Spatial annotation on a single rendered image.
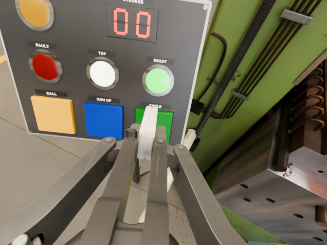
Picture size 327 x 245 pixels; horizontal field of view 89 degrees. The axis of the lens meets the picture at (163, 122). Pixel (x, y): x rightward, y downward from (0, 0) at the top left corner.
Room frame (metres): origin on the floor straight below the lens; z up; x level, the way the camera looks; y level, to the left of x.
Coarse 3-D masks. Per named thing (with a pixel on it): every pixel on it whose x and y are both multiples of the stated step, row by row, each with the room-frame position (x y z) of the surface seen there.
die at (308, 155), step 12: (324, 60) 0.58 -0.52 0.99; (312, 72) 0.51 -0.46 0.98; (324, 72) 0.51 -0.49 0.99; (300, 84) 0.48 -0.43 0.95; (312, 84) 0.45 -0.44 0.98; (324, 84) 0.45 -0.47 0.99; (300, 96) 0.42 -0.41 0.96; (324, 96) 0.40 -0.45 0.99; (300, 108) 0.36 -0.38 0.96; (312, 108) 0.35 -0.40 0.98; (324, 108) 0.35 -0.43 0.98; (300, 120) 0.31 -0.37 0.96; (324, 120) 0.31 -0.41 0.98; (300, 132) 0.27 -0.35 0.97; (312, 132) 0.26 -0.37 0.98; (324, 132) 0.27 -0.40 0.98; (300, 144) 0.23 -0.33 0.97; (312, 144) 0.23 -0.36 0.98; (324, 144) 0.23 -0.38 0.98; (300, 156) 0.21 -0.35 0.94; (312, 156) 0.20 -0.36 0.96; (324, 156) 0.20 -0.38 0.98; (312, 168) 0.19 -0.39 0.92; (324, 168) 0.19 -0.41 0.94
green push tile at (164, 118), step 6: (138, 108) 0.19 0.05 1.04; (144, 108) 0.20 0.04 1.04; (138, 114) 0.19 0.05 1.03; (162, 114) 0.19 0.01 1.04; (168, 114) 0.19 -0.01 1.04; (138, 120) 0.18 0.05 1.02; (162, 120) 0.19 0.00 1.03; (168, 120) 0.19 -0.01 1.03; (168, 126) 0.18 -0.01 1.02; (168, 132) 0.17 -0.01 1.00; (168, 138) 0.17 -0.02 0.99
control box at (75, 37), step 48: (0, 0) 0.26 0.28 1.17; (48, 0) 0.26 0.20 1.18; (96, 0) 0.27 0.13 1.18; (144, 0) 0.28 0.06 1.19; (192, 0) 0.29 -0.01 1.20; (48, 48) 0.23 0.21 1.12; (96, 48) 0.24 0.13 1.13; (144, 48) 0.25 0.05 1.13; (192, 48) 0.26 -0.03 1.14; (48, 96) 0.19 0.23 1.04; (96, 96) 0.20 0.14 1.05; (144, 96) 0.21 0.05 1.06; (192, 96) 0.22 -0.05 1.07
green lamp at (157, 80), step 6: (150, 72) 0.23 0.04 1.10; (156, 72) 0.23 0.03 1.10; (162, 72) 0.23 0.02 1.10; (150, 78) 0.23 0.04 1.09; (156, 78) 0.23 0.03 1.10; (162, 78) 0.23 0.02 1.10; (168, 78) 0.23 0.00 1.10; (150, 84) 0.22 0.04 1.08; (156, 84) 0.22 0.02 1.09; (162, 84) 0.22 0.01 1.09; (168, 84) 0.23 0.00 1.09; (156, 90) 0.22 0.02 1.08; (162, 90) 0.22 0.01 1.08
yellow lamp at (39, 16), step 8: (24, 0) 0.26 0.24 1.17; (32, 0) 0.26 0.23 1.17; (40, 0) 0.26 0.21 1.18; (24, 8) 0.25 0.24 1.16; (32, 8) 0.25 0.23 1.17; (40, 8) 0.26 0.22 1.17; (48, 8) 0.26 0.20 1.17; (24, 16) 0.25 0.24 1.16; (32, 16) 0.25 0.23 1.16; (40, 16) 0.25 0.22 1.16; (48, 16) 0.25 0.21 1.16; (32, 24) 0.24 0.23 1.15; (40, 24) 0.24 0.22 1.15
